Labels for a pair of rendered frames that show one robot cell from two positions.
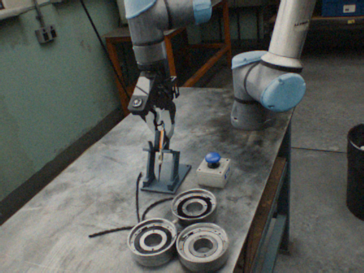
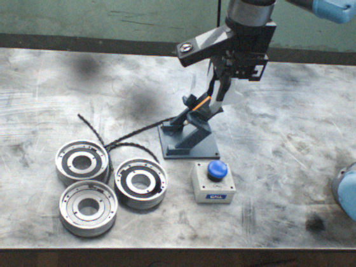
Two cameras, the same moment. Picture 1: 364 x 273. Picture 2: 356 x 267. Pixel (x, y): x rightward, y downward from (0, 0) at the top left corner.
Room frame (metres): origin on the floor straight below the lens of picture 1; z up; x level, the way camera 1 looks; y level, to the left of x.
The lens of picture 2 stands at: (0.28, -0.39, 1.48)
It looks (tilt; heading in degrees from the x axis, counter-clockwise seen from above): 44 degrees down; 52
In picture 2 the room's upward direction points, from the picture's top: 8 degrees clockwise
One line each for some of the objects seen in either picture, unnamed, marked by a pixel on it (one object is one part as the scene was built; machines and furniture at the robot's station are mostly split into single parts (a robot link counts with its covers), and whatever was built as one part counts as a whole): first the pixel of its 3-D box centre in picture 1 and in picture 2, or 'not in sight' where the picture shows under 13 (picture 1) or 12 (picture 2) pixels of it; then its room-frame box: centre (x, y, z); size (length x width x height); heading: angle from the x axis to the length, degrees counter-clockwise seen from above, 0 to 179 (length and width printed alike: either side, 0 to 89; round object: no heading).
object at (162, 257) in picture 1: (153, 242); (81, 164); (0.53, 0.10, 0.82); 0.10 x 0.10 x 0.04
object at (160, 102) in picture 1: (157, 82); (241, 46); (0.83, 0.04, 1.06); 0.09 x 0.08 x 0.12; 154
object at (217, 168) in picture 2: (213, 163); (215, 174); (0.75, -0.07, 0.85); 0.04 x 0.04 x 0.05
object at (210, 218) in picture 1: (194, 209); (140, 184); (0.61, 0.00, 0.82); 0.10 x 0.10 x 0.04
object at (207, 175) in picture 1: (215, 169); (215, 182); (0.75, -0.07, 0.82); 0.08 x 0.07 x 0.05; 151
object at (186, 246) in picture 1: (203, 248); (88, 209); (0.50, 0.00, 0.82); 0.08 x 0.08 x 0.02
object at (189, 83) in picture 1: (179, 53); not in sight; (3.38, -0.11, 0.39); 1.50 x 0.62 x 0.78; 151
